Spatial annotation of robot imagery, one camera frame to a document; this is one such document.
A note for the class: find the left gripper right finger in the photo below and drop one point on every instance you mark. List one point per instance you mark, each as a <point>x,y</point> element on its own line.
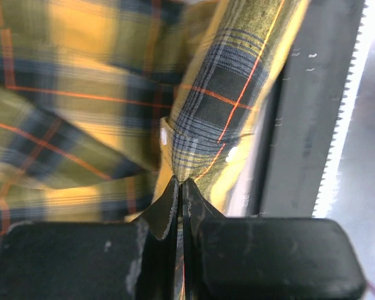
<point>265,257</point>

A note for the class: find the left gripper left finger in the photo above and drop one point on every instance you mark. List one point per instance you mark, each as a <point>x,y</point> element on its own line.
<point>93,260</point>

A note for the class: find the yellow plaid long sleeve shirt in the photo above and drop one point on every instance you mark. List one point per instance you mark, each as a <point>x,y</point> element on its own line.
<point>103,102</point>

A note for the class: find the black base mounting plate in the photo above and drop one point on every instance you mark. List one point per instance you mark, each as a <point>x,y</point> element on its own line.
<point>308,93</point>

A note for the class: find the slotted cable duct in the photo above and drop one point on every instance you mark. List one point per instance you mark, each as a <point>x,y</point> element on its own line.
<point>329,181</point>

